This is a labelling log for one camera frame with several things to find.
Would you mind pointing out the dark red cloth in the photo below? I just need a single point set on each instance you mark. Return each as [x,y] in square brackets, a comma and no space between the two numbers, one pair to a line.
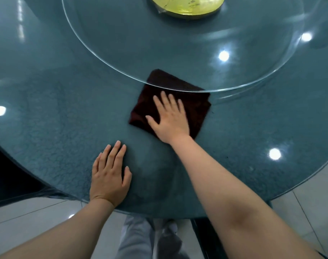
[199,110]

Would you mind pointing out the round blue table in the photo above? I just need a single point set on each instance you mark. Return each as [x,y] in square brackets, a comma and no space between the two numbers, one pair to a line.
[59,118]

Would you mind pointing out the person's left forearm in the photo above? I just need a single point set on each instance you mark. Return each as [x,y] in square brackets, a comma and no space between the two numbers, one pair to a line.
[59,237]

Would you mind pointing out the round glass turntable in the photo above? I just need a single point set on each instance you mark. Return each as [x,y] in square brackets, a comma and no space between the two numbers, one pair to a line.
[153,45]

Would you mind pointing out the yellow round disc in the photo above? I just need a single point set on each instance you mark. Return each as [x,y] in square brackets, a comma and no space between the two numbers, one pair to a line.
[185,9]

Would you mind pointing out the blue covered chair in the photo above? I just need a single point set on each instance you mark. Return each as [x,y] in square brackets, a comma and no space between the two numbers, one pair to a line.
[209,240]
[7,175]

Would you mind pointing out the person's right hand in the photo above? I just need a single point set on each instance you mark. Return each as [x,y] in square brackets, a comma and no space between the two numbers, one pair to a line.
[172,124]

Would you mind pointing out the person's left hand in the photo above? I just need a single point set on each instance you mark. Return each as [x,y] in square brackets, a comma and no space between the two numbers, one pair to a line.
[108,183]

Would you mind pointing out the person's right forearm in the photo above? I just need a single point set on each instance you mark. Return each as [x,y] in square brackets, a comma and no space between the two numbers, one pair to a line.
[234,199]

